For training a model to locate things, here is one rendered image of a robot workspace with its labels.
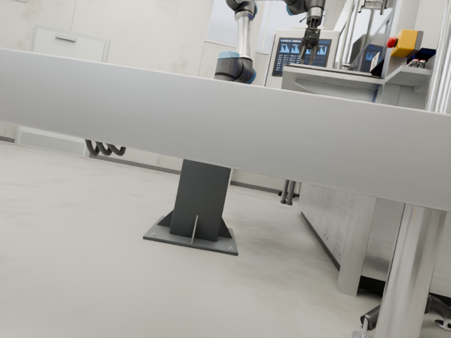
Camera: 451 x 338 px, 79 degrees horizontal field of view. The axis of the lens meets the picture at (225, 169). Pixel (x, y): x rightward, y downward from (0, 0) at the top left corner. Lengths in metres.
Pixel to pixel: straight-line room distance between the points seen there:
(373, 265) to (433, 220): 0.87
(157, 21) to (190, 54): 0.84
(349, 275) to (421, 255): 0.86
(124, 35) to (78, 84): 5.39
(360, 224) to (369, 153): 0.87
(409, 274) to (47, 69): 0.60
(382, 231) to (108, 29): 5.54
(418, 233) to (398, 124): 0.15
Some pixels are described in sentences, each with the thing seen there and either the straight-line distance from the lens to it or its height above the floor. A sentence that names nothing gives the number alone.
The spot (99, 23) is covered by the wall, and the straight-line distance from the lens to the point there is 6.09.
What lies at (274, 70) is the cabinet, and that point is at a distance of 2.36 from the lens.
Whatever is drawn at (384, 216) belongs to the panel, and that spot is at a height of 0.34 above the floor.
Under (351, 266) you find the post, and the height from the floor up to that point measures 0.12.
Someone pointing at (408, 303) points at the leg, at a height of 0.30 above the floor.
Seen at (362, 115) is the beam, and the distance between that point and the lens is 0.40.
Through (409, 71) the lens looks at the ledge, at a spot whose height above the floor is 0.86.
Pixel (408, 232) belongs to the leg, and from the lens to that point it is 0.45.
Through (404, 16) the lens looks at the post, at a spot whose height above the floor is 1.13.
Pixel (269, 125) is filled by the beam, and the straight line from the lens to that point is 0.39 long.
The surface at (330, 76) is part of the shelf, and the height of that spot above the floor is 0.86.
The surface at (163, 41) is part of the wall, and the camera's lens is 5.68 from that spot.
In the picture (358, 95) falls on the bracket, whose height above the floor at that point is 0.83.
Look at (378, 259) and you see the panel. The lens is 1.30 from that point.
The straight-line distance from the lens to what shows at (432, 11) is 1.46.
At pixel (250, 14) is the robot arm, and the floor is 1.30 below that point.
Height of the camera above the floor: 0.44
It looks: 2 degrees down
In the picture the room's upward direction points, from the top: 11 degrees clockwise
